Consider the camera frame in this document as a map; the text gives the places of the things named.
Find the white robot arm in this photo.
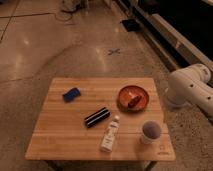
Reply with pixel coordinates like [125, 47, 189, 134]
[164, 64, 213, 118]

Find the black floor cable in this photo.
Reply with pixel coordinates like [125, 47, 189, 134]
[53, 8, 79, 25]

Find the orange round plate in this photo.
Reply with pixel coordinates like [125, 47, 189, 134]
[117, 85, 149, 111]

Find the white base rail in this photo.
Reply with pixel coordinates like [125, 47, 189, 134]
[118, 0, 213, 73]

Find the blue rectangular block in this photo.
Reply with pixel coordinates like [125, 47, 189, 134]
[63, 88, 81, 102]

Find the white ceramic cup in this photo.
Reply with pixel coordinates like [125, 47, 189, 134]
[140, 121, 162, 144]

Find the white tube bottle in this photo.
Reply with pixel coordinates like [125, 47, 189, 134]
[100, 115, 120, 152]

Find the black floor mat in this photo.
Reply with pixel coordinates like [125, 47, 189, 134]
[121, 19, 141, 32]

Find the black striped box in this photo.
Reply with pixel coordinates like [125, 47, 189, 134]
[84, 107, 110, 128]

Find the wooden table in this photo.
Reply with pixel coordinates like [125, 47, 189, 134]
[25, 78, 176, 164]

